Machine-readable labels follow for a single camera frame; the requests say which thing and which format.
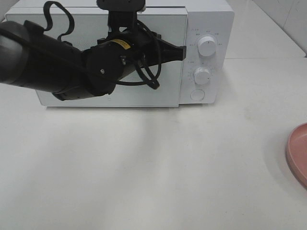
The round white door button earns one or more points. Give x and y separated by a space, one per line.
197 95

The white microwave oven body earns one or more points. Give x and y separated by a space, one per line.
204 17

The white microwave knob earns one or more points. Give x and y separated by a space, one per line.
202 76
206 46

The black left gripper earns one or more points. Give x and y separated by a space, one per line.
141 46

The pink round plate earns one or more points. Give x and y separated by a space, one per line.
296 153

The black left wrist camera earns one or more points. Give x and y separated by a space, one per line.
121 13

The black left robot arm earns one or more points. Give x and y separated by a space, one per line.
31 59

